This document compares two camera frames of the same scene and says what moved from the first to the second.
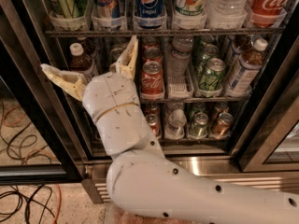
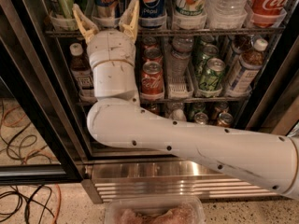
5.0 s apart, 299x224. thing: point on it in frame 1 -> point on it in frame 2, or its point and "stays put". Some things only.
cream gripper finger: x=125 y=65 -> x=129 y=21
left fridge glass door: x=37 y=144 stays put
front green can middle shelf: x=211 y=78 stays put
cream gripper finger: x=73 y=83 -> x=86 y=25
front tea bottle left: x=80 y=63 stays put
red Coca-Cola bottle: x=268 y=4 stays put
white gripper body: x=109 y=93 -> x=110 y=47
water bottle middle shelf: x=179 y=57 stays put
